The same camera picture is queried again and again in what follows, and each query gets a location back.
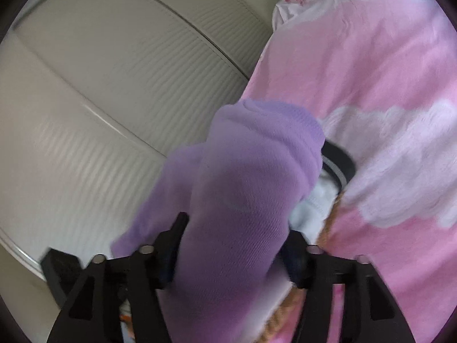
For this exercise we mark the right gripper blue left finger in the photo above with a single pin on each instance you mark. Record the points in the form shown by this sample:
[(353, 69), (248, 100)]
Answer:
[(168, 246)]

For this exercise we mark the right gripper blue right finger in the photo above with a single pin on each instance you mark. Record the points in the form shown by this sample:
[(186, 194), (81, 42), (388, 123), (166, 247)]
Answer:
[(294, 256)]

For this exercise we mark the purple Paul Frank sweatshirt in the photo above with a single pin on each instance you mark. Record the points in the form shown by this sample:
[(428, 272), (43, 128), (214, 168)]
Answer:
[(239, 187)]

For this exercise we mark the folded white clothes stack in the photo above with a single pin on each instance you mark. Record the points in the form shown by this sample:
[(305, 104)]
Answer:
[(310, 214)]

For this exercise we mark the pink white floral duvet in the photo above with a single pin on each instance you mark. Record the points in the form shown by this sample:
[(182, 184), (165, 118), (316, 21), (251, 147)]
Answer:
[(380, 77)]

